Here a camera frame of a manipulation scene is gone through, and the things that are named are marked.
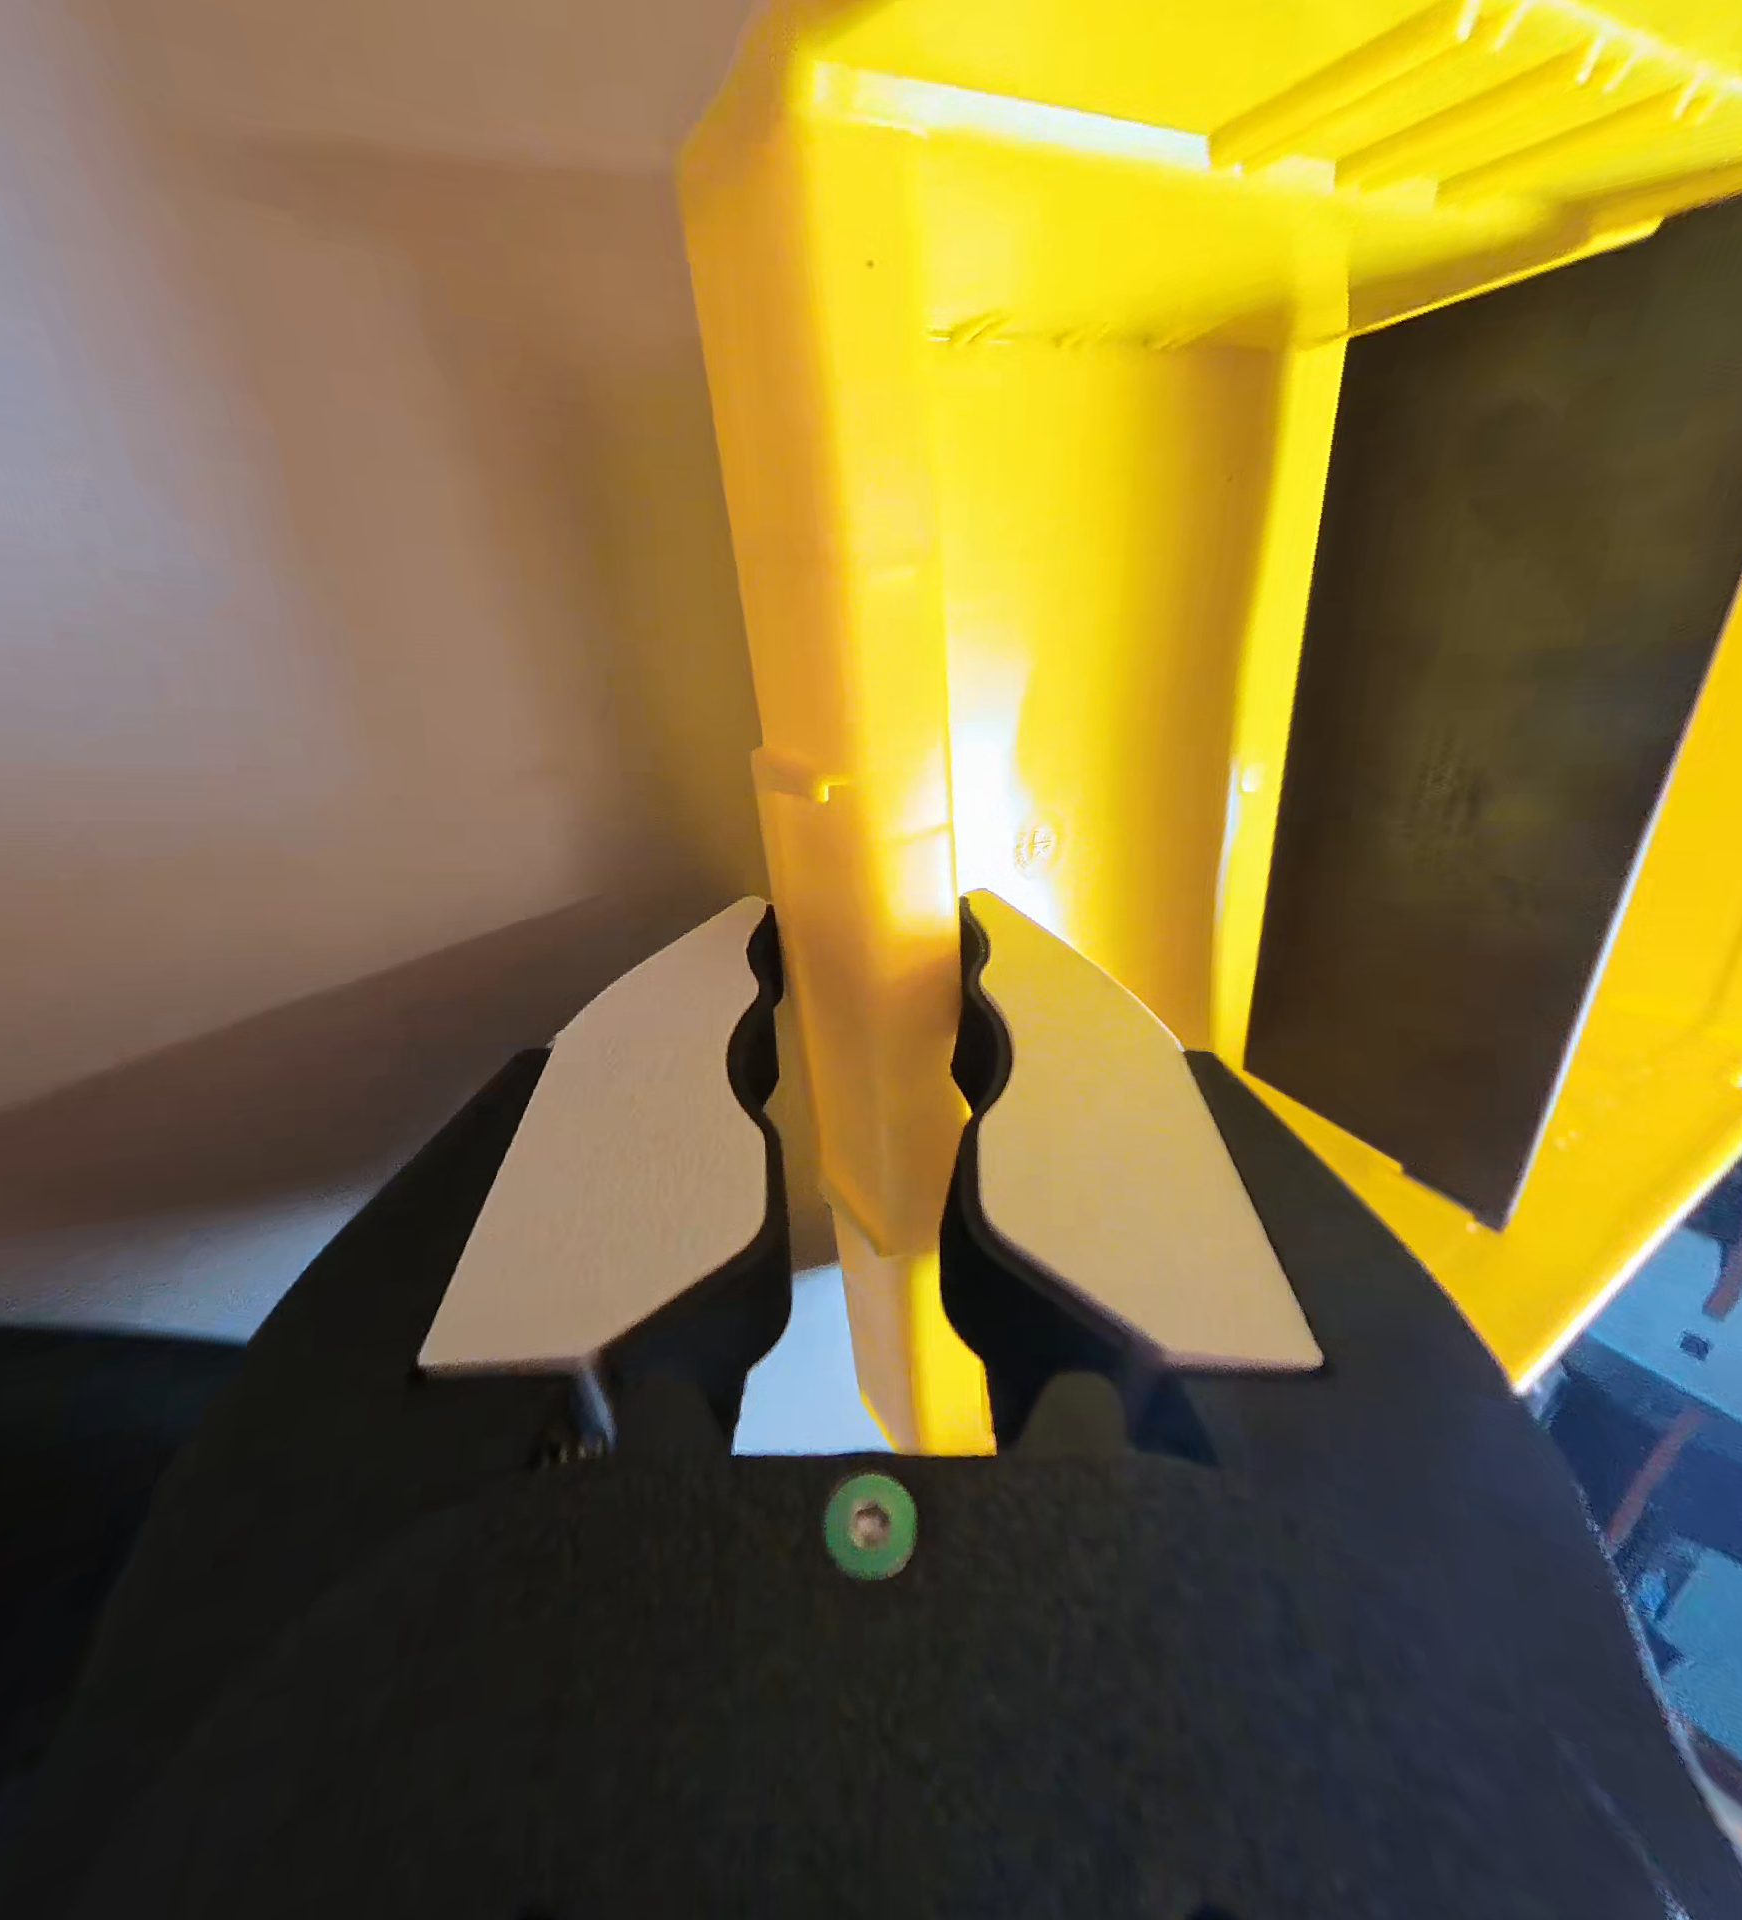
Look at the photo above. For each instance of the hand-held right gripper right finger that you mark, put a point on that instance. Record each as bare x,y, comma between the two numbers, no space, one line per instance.
1126,1182

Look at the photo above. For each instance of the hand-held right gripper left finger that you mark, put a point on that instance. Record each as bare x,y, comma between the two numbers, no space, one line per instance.
616,1167

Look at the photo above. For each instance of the yellow plastic bin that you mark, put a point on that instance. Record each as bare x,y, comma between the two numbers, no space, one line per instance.
1083,601

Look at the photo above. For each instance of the black padded wrist rest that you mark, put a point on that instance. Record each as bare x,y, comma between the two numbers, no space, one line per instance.
31,1499

